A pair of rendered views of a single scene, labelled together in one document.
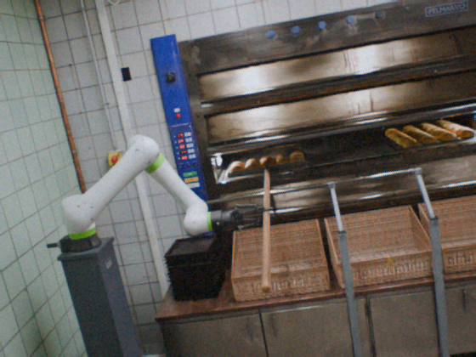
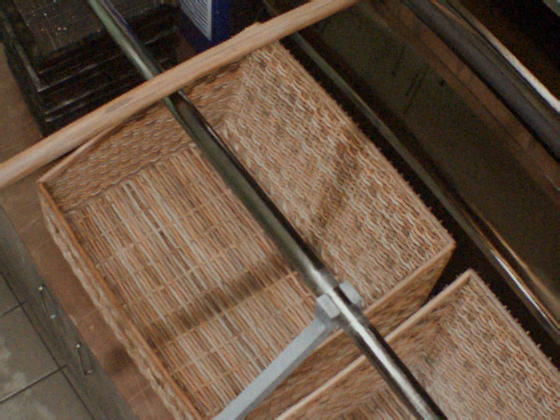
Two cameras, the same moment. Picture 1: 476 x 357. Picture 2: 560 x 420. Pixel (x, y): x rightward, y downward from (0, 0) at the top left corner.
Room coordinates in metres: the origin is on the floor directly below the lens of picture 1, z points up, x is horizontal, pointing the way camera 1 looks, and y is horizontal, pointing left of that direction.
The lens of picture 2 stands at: (2.14, -0.93, 2.35)
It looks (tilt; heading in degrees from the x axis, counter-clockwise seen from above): 57 degrees down; 45
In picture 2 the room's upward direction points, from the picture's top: 4 degrees clockwise
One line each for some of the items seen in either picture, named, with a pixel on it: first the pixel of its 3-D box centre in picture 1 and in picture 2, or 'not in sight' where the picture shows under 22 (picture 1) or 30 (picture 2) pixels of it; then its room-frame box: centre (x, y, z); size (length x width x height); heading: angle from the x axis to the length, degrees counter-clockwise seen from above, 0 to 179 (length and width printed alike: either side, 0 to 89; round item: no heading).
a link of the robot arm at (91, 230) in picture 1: (77, 216); not in sight; (2.19, 0.75, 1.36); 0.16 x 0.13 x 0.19; 18
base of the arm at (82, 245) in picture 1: (73, 241); not in sight; (2.21, 0.80, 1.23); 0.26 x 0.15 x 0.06; 80
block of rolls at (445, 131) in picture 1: (427, 132); not in sight; (3.37, -1.40, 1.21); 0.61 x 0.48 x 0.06; 173
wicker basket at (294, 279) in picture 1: (278, 258); (230, 235); (2.80, -0.17, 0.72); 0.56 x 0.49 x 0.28; 83
